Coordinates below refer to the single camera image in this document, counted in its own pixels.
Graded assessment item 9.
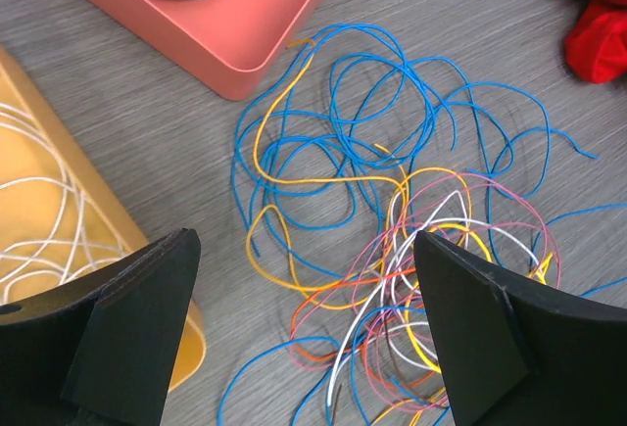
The white thin cable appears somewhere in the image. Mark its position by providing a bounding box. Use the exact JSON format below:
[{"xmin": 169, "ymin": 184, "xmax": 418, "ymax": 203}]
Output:
[{"xmin": 0, "ymin": 102, "xmax": 123, "ymax": 306}]

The orange plastic tray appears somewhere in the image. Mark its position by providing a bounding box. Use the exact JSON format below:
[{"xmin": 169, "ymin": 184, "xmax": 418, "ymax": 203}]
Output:
[{"xmin": 88, "ymin": 0, "xmax": 321, "ymax": 101}]

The yellow plastic tray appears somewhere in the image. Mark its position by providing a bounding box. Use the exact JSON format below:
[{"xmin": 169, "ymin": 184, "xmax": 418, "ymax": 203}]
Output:
[{"xmin": 0, "ymin": 46, "xmax": 207, "ymax": 393}]

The red cloth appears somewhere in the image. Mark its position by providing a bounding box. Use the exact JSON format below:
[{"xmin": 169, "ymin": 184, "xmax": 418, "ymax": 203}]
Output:
[{"xmin": 564, "ymin": 0, "xmax": 626, "ymax": 83}]

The pink thin cable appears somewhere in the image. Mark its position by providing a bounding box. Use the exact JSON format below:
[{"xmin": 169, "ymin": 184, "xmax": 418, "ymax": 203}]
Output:
[{"xmin": 288, "ymin": 170, "xmax": 563, "ymax": 410}]

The orange thin cable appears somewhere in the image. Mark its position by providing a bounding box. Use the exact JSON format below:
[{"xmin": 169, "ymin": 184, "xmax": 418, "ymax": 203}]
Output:
[{"xmin": 289, "ymin": 266, "xmax": 442, "ymax": 391}]

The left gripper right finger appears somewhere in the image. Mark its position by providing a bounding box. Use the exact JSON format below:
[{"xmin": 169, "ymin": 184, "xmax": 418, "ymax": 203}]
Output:
[{"xmin": 414, "ymin": 231, "xmax": 626, "ymax": 425}]

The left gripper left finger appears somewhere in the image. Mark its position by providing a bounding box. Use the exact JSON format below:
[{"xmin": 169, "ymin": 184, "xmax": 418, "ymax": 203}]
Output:
[{"xmin": 1, "ymin": 228, "xmax": 201, "ymax": 425}]

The blue thin cable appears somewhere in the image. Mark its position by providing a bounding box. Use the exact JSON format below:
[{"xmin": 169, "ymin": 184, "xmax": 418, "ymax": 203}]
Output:
[{"xmin": 217, "ymin": 23, "xmax": 627, "ymax": 426}]

